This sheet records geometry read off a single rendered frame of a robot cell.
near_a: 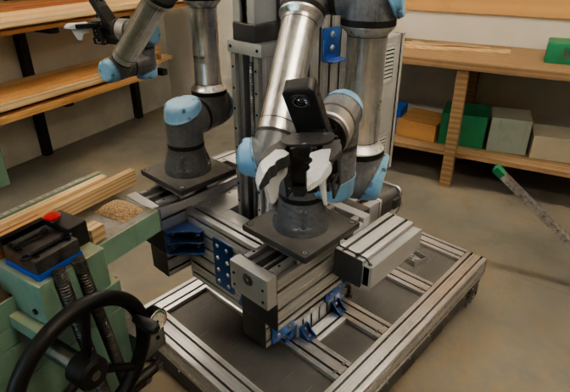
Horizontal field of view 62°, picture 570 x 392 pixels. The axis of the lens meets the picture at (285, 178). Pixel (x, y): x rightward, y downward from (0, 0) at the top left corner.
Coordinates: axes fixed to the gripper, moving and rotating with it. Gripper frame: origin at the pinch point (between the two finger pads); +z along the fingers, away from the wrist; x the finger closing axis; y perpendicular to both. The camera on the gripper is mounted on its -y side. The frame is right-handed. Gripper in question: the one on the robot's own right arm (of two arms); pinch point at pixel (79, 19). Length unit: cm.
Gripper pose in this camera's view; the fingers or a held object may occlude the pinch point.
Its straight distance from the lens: 196.5
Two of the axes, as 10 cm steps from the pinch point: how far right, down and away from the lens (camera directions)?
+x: 4.8, -5.1, 7.2
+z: -8.8, -2.1, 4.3
